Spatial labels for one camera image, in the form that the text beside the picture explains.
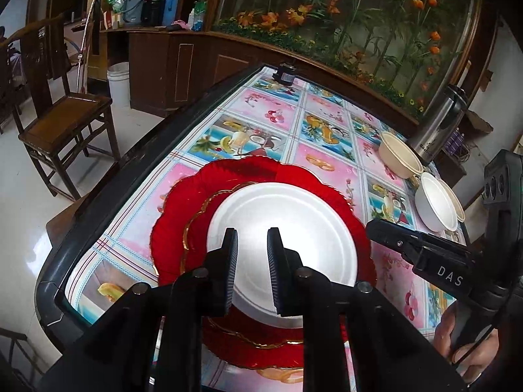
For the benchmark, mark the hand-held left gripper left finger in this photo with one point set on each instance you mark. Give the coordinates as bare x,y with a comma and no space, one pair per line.
233,261

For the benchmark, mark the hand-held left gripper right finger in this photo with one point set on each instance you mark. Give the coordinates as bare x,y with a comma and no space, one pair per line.
273,261

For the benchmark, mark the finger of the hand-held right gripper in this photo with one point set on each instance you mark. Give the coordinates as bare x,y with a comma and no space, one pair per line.
392,235

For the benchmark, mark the white plastic bowl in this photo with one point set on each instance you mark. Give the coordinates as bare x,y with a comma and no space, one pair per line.
433,208

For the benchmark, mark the white foam plate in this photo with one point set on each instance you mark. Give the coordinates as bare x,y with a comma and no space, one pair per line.
286,208

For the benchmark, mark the beige plastic bowl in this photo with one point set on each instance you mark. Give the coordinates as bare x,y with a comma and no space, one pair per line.
459,208
398,159

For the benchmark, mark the large red glass plate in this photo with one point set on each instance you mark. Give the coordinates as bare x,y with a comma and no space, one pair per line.
184,196

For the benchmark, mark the person's right hand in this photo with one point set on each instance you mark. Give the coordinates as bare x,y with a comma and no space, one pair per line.
443,335

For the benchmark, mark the fruit printed tablecloth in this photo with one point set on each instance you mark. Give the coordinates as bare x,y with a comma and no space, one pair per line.
327,163

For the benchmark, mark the purple bottle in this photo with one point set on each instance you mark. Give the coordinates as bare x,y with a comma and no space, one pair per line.
451,143
459,141

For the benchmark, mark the stainless steel thermos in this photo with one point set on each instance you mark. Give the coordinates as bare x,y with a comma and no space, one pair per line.
437,130

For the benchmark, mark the black framed table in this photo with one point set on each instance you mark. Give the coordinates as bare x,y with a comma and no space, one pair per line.
102,196

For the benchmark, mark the small black motor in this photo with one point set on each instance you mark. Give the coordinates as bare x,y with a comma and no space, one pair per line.
286,75

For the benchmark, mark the wooden counter cabinet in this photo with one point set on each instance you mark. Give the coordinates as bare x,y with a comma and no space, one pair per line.
184,69

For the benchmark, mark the white bucket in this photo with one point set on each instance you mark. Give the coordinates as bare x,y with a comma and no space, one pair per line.
118,85

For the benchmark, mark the artificial flower display case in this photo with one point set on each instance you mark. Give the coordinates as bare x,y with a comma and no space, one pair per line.
347,28

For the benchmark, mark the wooden chair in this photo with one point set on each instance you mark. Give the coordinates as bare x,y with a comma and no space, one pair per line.
61,118

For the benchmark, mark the pink cloth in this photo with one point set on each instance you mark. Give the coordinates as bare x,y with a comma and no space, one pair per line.
182,25

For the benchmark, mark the green label bottle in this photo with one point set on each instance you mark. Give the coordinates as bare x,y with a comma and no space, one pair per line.
199,16

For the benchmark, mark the blue jug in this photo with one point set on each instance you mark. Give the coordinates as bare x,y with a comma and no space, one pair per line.
171,6

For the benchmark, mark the black thermos jug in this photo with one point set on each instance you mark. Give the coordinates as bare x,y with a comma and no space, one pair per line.
153,8

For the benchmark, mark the grey kettle jug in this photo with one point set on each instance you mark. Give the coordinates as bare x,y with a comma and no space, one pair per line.
133,8

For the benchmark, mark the green bag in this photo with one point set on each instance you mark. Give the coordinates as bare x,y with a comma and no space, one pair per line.
115,3

